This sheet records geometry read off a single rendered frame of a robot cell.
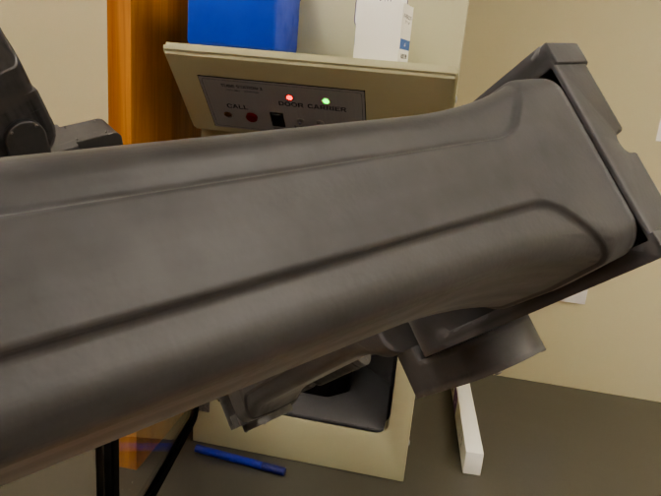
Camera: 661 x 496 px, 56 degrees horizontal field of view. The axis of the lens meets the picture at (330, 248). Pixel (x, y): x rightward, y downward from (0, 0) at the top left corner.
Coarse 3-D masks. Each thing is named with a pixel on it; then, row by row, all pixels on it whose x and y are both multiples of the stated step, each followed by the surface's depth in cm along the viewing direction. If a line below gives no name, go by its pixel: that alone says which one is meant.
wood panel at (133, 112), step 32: (128, 0) 70; (160, 0) 77; (128, 32) 71; (160, 32) 78; (128, 64) 72; (160, 64) 79; (128, 96) 73; (160, 96) 80; (128, 128) 74; (160, 128) 81; (192, 128) 91
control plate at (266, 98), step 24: (216, 96) 73; (240, 96) 72; (264, 96) 71; (312, 96) 70; (336, 96) 69; (360, 96) 68; (216, 120) 77; (240, 120) 76; (264, 120) 75; (288, 120) 74; (312, 120) 73; (336, 120) 72; (360, 120) 71
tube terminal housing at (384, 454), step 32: (320, 0) 75; (352, 0) 74; (416, 0) 72; (448, 0) 72; (320, 32) 76; (352, 32) 75; (416, 32) 73; (448, 32) 73; (448, 64) 74; (224, 416) 92; (288, 416) 90; (256, 448) 93; (288, 448) 92; (320, 448) 90; (352, 448) 89; (384, 448) 88
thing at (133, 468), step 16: (176, 416) 81; (144, 432) 69; (160, 432) 75; (176, 432) 82; (96, 448) 58; (128, 448) 65; (144, 448) 69; (160, 448) 76; (96, 464) 59; (128, 464) 65; (144, 464) 70; (160, 464) 76; (96, 480) 59; (128, 480) 66; (144, 480) 71
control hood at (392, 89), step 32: (192, 64) 69; (224, 64) 68; (256, 64) 67; (288, 64) 66; (320, 64) 65; (352, 64) 65; (384, 64) 64; (416, 64) 64; (192, 96) 74; (384, 96) 67; (416, 96) 66; (448, 96) 66; (224, 128) 78
